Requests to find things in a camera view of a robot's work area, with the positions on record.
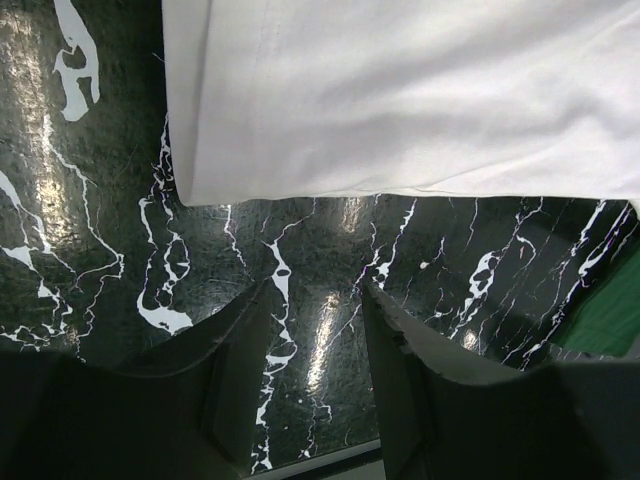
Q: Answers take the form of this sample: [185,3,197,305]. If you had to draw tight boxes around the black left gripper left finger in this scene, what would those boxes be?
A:
[1,282,271,479]

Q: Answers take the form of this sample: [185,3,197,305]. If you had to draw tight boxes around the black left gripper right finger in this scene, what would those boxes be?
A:
[362,284,639,479]

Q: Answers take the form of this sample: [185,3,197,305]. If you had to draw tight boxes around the cream and green t-shirt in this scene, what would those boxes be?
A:
[160,0,640,359]

